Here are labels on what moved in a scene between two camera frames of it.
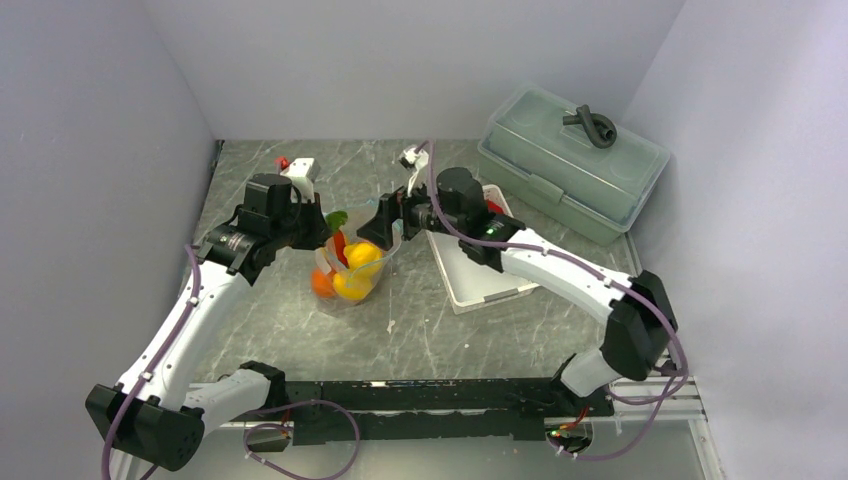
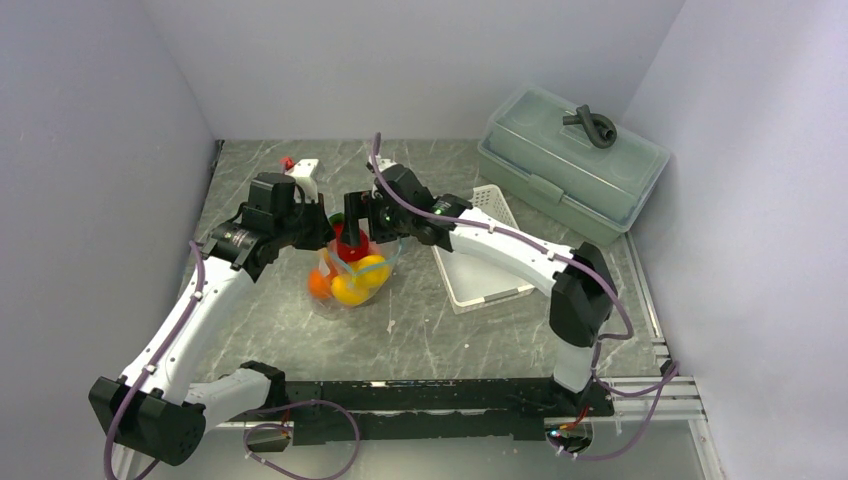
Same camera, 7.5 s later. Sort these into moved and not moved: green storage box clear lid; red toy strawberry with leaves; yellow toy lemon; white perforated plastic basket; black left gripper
Moved: yellow toy lemon; red toy strawberry with leaves
Not moved: white perforated plastic basket; black left gripper; green storage box clear lid
